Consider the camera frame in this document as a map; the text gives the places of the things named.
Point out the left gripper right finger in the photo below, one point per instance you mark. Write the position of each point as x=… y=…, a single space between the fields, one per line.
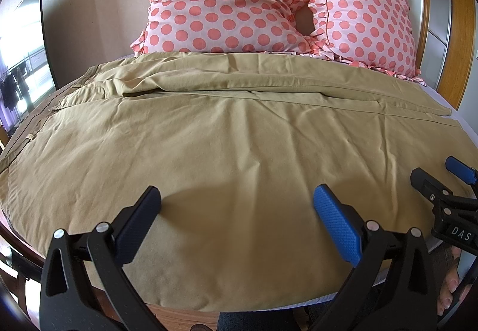
x=391 y=285

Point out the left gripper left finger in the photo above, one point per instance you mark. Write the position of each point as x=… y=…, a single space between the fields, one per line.
x=68 y=301

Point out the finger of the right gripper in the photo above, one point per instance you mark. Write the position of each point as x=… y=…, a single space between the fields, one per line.
x=465 y=173
x=430 y=188

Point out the khaki tan pants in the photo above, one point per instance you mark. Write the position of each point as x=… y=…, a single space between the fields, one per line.
x=224 y=174

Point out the person's right hand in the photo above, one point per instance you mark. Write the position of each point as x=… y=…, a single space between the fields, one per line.
x=450 y=283

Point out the lavender bed sheet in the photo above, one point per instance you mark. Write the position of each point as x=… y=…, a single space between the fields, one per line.
x=444 y=103

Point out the right pink polka-dot pillow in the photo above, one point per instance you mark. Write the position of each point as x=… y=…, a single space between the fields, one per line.
x=374 y=34

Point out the black flat-screen television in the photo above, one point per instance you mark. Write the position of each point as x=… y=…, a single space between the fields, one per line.
x=26 y=76

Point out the wooden headboard frame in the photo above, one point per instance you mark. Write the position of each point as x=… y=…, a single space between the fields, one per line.
x=445 y=45

